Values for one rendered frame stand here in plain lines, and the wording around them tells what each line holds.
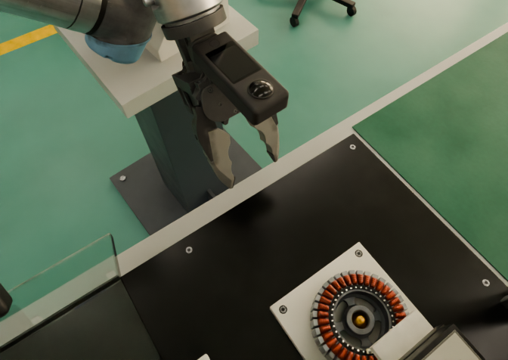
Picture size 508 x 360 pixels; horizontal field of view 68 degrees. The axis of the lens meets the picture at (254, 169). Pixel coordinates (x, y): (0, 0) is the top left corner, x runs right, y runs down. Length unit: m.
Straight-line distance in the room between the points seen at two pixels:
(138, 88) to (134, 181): 0.80
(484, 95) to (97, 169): 1.30
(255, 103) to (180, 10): 0.12
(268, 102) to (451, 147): 0.41
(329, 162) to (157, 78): 0.36
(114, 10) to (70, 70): 1.49
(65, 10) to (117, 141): 1.19
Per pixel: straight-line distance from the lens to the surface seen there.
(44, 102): 1.90
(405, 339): 0.42
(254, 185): 0.60
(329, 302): 0.47
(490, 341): 0.59
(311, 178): 0.58
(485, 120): 0.78
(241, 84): 0.39
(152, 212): 1.43
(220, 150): 0.46
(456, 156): 0.70
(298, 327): 0.50
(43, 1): 0.48
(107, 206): 1.51
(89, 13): 0.50
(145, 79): 0.76
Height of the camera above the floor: 1.28
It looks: 60 degrees down
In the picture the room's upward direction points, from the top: straight up
